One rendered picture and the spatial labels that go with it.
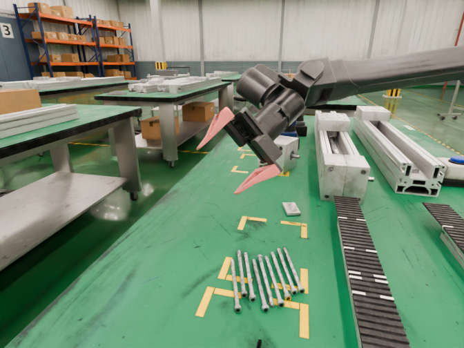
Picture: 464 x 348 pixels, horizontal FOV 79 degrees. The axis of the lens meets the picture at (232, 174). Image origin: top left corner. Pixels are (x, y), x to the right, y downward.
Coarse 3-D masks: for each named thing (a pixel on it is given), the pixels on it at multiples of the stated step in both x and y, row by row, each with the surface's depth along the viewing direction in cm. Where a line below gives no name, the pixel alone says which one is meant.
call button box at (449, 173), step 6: (444, 162) 78; (450, 162) 78; (456, 162) 77; (450, 168) 76; (456, 168) 75; (462, 168) 75; (450, 174) 76; (456, 174) 76; (462, 174) 75; (444, 180) 77; (450, 180) 77; (456, 180) 76; (462, 180) 76; (456, 186) 77; (462, 186) 76
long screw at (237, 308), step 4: (232, 260) 48; (232, 264) 47; (232, 268) 46; (232, 272) 45; (232, 276) 44; (236, 280) 43; (236, 284) 42; (236, 288) 42; (236, 292) 41; (236, 296) 40; (236, 300) 39; (236, 304) 38; (236, 308) 38; (240, 308) 38; (236, 312) 38
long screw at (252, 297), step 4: (244, 256) 49; (244, 260) 48; (248, 260) 48; (248, 264) 47; (248, 268) 46; (248, 272) 45; (248, 276) 44; (248, 280) 43; (252, 284) 42; (252, 288) 42; (252, 292) 41; (252, 296) 40; (252, 300) 40
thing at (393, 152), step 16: (368, 128) 109; (384, 128) 114; (368, 144) 107; (384, 144) 87; (400, 144) 93; (416, 144) 86; (384, 160) 85; (400, 160) 72; (416, 160) 79; (432, 160) 72; (400, 176) 72; (416, 176) 72; (432, 176) 70; (400, 192) 73; (416, 192) 73; (432, 192) 73
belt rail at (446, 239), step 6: (444, 234) 54; (444, 240) 53; (450, 240) 52; (450, 246) 51; (456, 246) 49; (456, 252) 49; (462, 252) 47; (456, 258) 49; (462, 258) 47; (462, 264) 47
